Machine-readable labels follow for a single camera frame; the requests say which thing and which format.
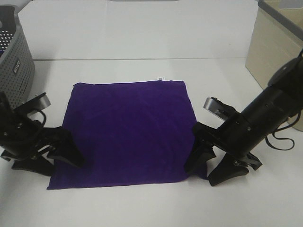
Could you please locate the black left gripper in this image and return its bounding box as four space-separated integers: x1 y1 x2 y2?
0 107 85 176

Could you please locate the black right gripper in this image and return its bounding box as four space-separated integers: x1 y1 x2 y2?
184 113 262 186

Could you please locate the purple towel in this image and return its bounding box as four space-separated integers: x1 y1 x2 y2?
48 80 196 190

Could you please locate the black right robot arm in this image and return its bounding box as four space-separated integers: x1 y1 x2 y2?
184 54 303 186

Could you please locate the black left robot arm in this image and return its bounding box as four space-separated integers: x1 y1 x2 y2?
0 92 85 176

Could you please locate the grey perforated laundry basket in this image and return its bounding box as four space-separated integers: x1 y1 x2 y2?
0 5 35 109

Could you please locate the beige storage bin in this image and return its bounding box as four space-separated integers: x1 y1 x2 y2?
242 0 303 134

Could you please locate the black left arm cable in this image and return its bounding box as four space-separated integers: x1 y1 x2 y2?
30 108 47 127

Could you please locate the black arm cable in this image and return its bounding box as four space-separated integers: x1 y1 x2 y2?
265 115 299 151
30 108 47 127

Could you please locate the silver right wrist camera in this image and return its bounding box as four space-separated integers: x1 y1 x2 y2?
203 97 237 121

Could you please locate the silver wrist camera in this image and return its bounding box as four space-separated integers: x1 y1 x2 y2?
203 97 237 121
14 93 51 116

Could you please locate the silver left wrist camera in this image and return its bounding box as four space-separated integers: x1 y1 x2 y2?
14 93 51 116

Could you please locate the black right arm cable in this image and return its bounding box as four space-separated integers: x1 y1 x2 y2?
265 115 299 151

